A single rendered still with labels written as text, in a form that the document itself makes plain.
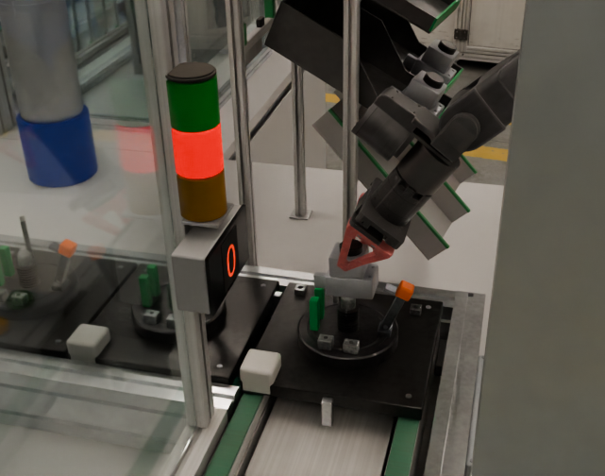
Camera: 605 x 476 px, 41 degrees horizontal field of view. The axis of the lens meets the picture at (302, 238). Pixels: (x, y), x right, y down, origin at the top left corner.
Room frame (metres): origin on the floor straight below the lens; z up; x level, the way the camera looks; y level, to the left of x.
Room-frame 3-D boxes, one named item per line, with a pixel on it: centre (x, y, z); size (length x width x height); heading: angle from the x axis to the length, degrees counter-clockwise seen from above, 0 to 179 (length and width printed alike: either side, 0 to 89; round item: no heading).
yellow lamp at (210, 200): (0.76, 0.10, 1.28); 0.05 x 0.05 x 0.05
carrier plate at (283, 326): (0.91, -0.06, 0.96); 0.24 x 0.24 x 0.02; 74
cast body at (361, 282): (0.91, -0.06, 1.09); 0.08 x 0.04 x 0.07; 74
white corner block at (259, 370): (0.84, 0.06, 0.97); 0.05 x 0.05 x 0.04; 74
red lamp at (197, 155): (0.76, 0.10, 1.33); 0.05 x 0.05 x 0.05
